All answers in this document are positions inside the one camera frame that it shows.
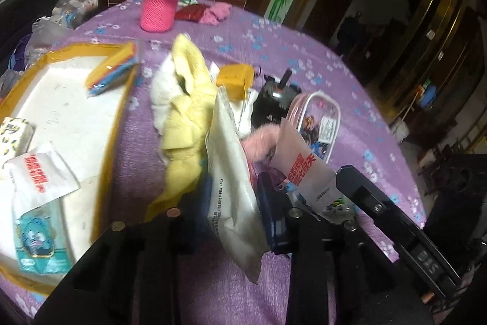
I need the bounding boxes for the white packet with red print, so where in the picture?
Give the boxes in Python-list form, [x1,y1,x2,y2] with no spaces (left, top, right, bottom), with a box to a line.
[3,141,81,212]
[273,118,355,221]

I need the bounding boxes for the orange sponge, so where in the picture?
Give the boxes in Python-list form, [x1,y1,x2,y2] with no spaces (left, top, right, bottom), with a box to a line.
[216,64,254,88]

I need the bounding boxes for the clear plastic bag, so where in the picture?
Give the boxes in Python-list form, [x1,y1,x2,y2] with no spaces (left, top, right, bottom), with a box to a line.
[32,0,100,44]

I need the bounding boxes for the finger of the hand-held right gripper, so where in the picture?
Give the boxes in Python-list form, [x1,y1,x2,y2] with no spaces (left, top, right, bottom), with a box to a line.
[337,165,419,253]

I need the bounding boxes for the teal wet wipes pack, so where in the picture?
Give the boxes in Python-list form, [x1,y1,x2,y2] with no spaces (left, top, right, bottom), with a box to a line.
[12,196,75,273]

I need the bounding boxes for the yellow towel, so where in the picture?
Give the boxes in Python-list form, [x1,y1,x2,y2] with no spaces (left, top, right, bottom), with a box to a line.
[146,34,219,221]

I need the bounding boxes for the white plastic pouch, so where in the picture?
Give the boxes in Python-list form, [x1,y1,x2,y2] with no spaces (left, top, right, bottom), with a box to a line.
[205,87,269,284]

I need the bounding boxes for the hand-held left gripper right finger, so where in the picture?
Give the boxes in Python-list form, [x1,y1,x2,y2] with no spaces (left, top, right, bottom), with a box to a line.
[257,171,404,325]

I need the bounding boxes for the red pouch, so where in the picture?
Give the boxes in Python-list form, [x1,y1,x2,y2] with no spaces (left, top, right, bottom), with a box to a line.
[175,4,208,22]

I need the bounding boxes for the pink fluffy ball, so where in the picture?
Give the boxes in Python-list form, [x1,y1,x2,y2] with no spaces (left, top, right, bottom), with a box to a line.
[239,131,281,163]

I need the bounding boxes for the small black gadget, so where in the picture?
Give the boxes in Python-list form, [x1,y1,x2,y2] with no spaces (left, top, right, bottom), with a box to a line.
[252,70,302,128]

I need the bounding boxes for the pink cloth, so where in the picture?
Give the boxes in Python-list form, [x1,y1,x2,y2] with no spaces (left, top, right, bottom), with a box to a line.
[199,2,233,26]

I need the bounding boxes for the dark sofa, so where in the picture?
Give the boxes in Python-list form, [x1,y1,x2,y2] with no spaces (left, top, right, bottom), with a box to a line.
[0,0,61,67]

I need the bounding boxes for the white fluffy towel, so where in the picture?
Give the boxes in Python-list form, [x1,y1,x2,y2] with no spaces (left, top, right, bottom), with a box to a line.
[149,55,191,129]

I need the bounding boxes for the yellow rimmed cardboard box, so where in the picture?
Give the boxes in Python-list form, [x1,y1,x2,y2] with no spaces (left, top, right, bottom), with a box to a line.
[0,42,138,296]

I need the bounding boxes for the yellow print tissue pack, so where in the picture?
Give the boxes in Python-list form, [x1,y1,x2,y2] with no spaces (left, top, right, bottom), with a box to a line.
[0,117,37,166]

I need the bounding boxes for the blue plastic container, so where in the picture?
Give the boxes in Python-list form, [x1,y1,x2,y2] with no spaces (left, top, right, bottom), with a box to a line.
[418,80,439,107]

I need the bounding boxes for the colourful sponge cloth pack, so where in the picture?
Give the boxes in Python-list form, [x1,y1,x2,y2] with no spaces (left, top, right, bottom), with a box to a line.
[86,42,138,98]

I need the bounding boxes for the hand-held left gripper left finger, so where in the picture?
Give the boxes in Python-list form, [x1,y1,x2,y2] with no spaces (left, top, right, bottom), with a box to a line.
[34,176,213,325]

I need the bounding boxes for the clear pink cartoon pouch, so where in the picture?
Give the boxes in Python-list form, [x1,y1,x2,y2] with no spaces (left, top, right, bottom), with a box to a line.
[288,91,342,163]

